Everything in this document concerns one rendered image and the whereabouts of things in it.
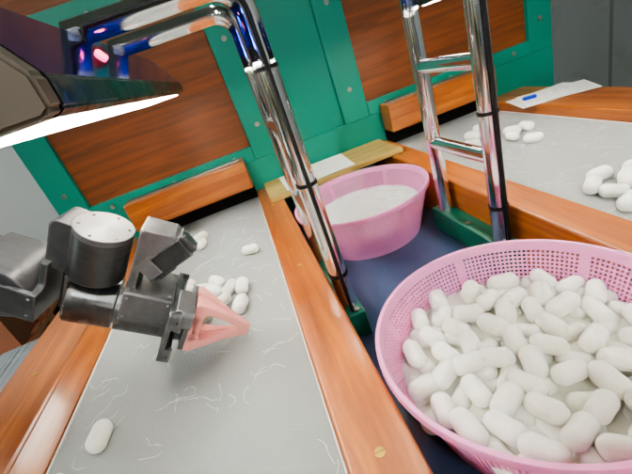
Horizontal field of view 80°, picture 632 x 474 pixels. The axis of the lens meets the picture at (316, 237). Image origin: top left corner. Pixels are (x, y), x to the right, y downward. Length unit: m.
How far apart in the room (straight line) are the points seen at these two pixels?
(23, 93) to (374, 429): 0.30
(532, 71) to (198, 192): 0.96
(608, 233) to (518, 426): 0.25
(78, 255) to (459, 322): 0.39
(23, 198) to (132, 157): 2.30
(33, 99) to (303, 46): 0.84
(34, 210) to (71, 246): 2.86
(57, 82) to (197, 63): 0.77
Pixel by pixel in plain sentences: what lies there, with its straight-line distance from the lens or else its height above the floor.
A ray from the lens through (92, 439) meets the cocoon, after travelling 0.49.
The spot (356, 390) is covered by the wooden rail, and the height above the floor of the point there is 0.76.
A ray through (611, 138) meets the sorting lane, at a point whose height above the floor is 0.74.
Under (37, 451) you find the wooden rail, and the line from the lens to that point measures 0.56.
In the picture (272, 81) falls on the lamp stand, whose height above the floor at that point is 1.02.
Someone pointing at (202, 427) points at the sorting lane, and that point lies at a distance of 0.44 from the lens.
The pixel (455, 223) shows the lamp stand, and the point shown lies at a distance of 0.67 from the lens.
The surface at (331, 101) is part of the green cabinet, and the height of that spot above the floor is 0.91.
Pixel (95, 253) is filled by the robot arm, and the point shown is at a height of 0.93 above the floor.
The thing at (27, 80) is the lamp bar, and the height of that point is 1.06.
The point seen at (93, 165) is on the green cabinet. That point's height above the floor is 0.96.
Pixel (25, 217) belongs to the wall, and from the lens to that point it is 3.32.
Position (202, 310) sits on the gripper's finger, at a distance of 0.46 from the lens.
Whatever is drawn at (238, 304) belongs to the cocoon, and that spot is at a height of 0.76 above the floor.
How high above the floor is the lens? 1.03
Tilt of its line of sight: 25 degrees down
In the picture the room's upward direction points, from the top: 20 degrees counter-clockwise
